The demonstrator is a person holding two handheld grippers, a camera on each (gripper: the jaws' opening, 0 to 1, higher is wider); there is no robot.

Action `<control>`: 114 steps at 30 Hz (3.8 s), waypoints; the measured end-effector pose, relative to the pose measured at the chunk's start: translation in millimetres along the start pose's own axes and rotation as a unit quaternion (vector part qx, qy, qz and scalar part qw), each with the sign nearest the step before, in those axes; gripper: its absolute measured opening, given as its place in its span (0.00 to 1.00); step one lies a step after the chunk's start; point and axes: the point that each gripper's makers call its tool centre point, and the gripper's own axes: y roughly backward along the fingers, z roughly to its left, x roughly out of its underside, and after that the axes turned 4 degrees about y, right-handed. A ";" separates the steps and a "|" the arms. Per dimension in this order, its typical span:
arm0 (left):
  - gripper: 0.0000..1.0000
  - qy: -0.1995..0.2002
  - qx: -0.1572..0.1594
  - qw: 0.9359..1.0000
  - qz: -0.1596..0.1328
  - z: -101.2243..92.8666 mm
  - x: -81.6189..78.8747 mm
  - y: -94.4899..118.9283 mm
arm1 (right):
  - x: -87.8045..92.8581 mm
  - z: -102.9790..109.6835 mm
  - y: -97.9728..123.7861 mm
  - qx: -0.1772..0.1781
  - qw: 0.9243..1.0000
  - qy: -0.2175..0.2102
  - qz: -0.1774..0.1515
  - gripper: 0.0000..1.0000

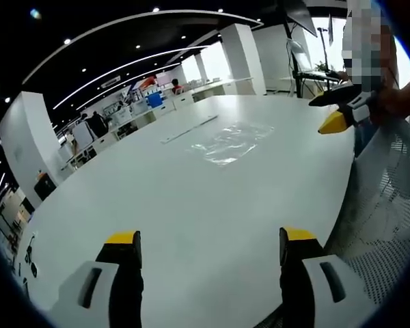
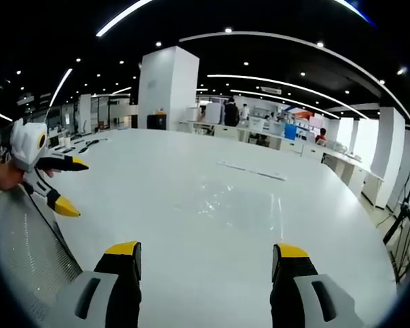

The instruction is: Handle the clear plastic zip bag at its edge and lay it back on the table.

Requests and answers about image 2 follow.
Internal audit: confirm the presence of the white square pillar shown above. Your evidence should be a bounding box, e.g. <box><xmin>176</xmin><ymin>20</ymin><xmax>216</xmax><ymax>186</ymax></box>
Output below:
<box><xmin>137</xmin><ymin>46</ymin><xmax>200</xmax><ymax>131</ymax></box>

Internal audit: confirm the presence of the person's left hand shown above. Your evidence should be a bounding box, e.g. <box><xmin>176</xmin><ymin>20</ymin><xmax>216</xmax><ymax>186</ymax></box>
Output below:
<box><xmin>0</xmin><ymin>157</ymin><xmax>55</xmax><ymax>192</ymax></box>

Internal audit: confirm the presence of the white flat strip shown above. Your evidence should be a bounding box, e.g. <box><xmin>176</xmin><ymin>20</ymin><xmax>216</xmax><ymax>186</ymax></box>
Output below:
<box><xmin>216</xmin><ymin>159</ymin><xmax>288</xmax><ymax>182</ymax></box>

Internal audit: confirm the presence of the grey perforated panel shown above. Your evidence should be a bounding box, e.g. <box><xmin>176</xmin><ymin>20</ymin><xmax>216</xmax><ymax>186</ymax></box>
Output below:
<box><xmin>0</xmin><ymin>186</ymin><xmax>83</xmax><ymax>328</ymax></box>

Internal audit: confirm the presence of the black tripod stand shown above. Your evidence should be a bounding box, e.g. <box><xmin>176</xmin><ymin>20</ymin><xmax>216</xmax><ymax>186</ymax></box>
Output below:
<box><xmin>383</xmin><ymin>142</ymin><xmax>410</xmax><ymax>283</ymax></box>

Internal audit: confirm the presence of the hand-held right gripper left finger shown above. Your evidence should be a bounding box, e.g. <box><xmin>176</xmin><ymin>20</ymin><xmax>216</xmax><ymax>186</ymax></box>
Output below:
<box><xmin>56</xmin><ymin>241</ymin><xmax>143</xmax><ymax>328</ymax></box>

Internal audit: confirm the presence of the black cabinet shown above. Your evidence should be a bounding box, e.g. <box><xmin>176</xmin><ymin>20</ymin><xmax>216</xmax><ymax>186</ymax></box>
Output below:
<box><xmin>146</xmin><ymin>113</ymin><xmax>167</xmax><ymax>131</ymax></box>

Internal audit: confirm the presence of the clear food packaging bag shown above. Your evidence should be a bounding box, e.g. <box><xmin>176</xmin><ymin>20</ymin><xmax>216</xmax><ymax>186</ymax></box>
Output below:
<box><xmin>172</xmin><ymin>183</ymin><xmax>285</xmax><ymax>241</ymax></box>

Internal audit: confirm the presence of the white slim pillar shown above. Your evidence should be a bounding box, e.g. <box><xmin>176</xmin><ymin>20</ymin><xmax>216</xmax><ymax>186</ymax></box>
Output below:
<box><xmin>370</xmin><ymin>107</ymin><xmax>407</xmax><ymax>179</ymax></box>

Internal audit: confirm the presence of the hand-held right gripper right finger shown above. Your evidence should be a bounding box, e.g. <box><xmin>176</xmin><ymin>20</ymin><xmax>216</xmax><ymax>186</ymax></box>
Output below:
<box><xmin>271</xmin><ymin>243</ymin><xmax>365</xmax><ymax>328</ymax></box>

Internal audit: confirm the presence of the dark slender tool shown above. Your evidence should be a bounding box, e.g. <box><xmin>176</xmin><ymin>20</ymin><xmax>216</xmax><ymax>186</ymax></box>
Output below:
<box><xmin>77</xmin><ymin>137</ymin><xmax>109</xmax><ymax>154</ymax></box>

